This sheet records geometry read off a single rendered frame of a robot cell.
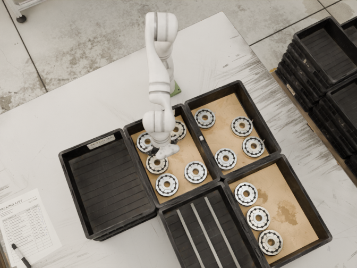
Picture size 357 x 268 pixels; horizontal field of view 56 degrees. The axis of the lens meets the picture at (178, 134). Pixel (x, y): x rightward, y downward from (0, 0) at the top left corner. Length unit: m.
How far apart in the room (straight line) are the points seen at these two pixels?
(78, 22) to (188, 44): 1.34
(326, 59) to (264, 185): 1.10
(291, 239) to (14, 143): 1.41
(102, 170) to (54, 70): 1.46
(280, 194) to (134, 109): 0.85
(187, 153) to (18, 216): 0.85
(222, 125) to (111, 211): 0.65
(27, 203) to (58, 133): 0.37
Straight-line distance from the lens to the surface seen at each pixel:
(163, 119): 1.05
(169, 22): 1.12
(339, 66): 2.40
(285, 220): 1.57
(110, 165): 1.57
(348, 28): 2.91
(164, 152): 1.20
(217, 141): 1.59
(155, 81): 1.07
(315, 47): 2.41
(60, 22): 3.13
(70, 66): 2.85
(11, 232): 1.78
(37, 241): 1.73
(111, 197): 1.53
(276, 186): 1.58
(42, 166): 1.80
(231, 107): 1.66
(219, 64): 1.93
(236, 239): 1.51
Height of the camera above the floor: 2.31
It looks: 69 degrees down
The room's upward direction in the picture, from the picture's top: 2 degrees clockwise
